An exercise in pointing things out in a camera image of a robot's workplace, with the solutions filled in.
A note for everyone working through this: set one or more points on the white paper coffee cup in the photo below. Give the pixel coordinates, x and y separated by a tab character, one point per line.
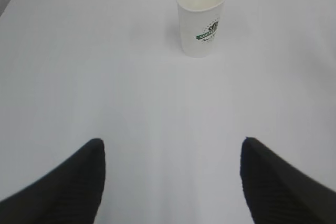
198	24

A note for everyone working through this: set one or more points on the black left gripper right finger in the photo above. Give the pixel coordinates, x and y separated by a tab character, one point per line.
277	192

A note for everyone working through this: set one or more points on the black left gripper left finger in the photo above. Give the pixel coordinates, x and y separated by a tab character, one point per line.
70	193

